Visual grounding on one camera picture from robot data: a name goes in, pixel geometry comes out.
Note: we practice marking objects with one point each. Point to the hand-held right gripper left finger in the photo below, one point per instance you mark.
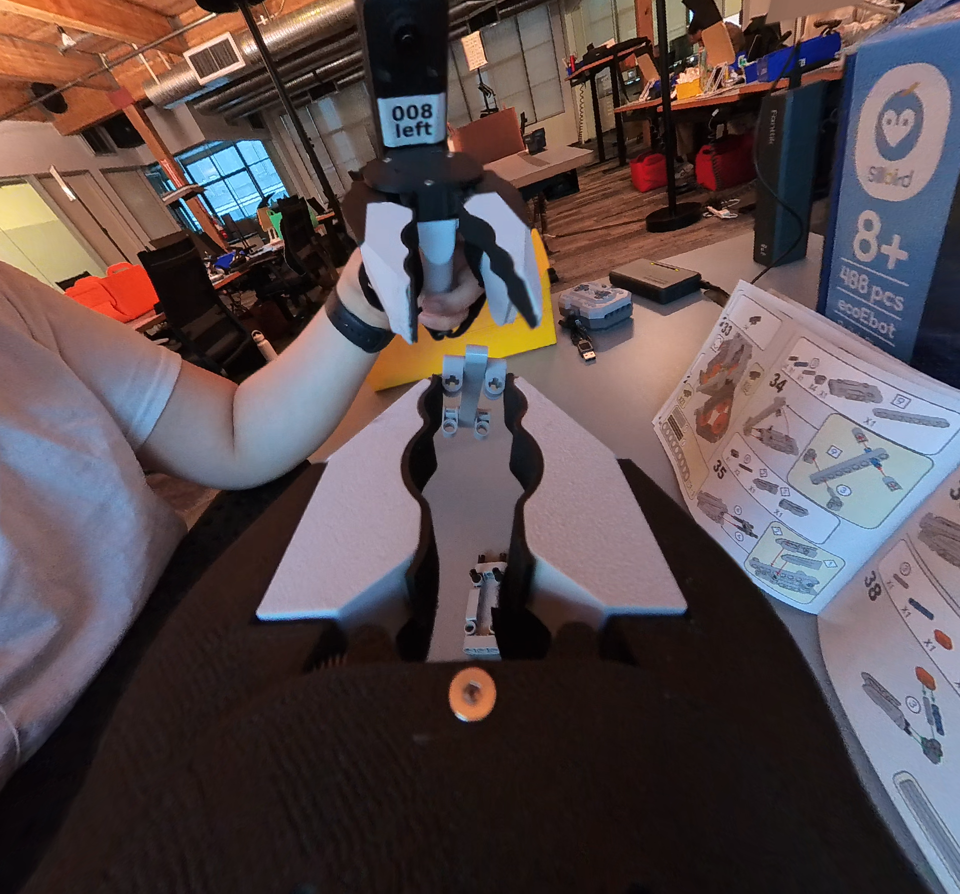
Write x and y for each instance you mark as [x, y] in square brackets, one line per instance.
[345, 534]

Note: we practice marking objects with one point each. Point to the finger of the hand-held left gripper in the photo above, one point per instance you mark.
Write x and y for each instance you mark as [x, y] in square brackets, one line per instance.
[506, 257]
[390, 257]

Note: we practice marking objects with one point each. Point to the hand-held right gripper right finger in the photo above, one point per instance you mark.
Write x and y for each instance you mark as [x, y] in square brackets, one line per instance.
[600, 534]

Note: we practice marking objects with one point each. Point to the grey lever brick piece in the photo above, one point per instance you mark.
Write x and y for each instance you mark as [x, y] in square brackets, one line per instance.
[475, 384]

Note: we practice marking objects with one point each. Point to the printed instruction booklet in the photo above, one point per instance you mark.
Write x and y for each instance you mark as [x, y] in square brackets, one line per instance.
[825, 459]

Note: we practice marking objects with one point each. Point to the grey desk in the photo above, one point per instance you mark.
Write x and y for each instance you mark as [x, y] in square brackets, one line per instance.
[622, 384]

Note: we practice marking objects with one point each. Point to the person's left hand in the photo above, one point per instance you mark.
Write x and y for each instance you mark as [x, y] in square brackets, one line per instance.
[450, 305]

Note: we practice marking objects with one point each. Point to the black wristband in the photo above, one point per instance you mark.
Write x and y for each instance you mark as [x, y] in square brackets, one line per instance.
[360, 332]

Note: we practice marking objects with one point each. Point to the yellow plastic bin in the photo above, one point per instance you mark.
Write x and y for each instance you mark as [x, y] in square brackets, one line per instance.
[517, 338]

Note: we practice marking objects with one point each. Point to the white background table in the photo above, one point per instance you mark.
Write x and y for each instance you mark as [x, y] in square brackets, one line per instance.
[540, 163]

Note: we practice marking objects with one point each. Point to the grey battery hub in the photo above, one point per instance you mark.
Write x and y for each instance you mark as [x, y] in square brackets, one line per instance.
[596, 302]

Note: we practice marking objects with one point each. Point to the brown cardboard sheet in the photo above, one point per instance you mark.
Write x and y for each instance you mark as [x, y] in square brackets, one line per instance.
[487, 133]

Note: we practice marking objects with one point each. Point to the black flat device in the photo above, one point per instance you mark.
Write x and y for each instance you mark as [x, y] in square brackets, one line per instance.
[656, 279]

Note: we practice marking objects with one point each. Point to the white water bottle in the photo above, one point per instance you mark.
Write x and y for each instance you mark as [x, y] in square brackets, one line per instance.
[264, 347]

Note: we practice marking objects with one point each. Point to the red bag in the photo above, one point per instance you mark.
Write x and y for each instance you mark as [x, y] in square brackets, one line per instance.
[724, 163]
[649, 173]

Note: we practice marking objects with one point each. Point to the white air vent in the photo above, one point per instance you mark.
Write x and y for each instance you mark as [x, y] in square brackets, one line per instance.
[214, 57]

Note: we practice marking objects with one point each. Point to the black office chair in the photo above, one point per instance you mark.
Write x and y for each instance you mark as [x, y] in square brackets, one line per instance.
[187, 294]

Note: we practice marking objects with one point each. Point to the orange seat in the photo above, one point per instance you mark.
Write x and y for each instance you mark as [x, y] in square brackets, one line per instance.
[112, 290]

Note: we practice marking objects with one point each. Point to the dark teal upright box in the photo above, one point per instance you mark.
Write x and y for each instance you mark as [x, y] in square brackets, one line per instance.
[784, 182]

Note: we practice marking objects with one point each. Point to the person's white t-shirt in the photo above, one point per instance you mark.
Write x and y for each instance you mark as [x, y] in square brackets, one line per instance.
[60, 459]

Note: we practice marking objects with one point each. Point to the blue robot kit box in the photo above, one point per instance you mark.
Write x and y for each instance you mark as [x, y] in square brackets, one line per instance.
[885, 197]

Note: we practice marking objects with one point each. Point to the silver ventilation duct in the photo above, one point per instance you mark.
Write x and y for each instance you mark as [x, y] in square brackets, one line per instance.
[300, 32]

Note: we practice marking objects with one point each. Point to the grey brick frame black pins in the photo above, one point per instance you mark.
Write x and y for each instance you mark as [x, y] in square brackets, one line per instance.
[484, 602]

